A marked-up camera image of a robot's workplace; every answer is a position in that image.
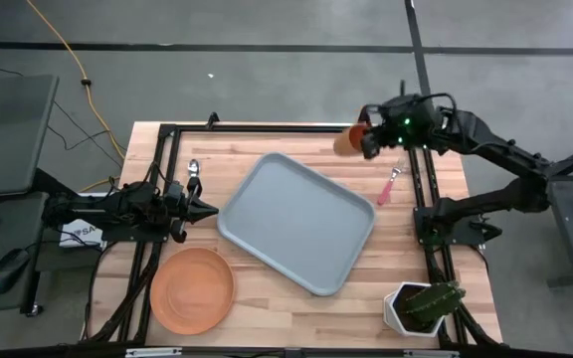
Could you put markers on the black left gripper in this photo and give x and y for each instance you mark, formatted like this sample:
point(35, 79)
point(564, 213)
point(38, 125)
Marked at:
point(177, 209)

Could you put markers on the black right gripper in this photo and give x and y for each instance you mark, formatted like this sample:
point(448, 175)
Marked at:
point(411, 124)

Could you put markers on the orange plastic cup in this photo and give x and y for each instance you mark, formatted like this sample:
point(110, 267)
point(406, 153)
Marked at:
point(346, 141)

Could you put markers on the orange plastic plate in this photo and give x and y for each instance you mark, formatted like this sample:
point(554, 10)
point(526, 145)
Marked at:
point(192, 291)

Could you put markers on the grey plastic tray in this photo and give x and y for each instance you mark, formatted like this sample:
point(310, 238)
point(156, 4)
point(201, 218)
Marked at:
point(296, 224)

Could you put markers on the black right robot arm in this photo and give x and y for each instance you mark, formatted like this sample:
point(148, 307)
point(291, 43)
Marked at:
point(495, 144)

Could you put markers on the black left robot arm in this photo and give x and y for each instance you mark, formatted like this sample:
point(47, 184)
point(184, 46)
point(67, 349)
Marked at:
point(117, 206)

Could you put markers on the white printed box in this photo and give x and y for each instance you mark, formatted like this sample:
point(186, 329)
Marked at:
point(80, 232)

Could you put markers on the green cactus plant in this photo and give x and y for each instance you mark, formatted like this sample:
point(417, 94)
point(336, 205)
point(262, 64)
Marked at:
point(433, 301)

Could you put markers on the white hexagonal plant pot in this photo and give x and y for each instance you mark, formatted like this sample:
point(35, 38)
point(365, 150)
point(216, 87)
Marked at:
point(391, 310)

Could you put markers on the dark grey side desk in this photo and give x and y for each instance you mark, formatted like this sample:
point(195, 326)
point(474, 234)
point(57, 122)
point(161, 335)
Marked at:
point(13, 229)

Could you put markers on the black computer mouse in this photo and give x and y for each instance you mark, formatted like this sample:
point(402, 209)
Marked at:
point(8, 268)

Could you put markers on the dark grey flat panel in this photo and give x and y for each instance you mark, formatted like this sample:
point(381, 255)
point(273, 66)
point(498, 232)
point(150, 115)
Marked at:
point(8, 134)

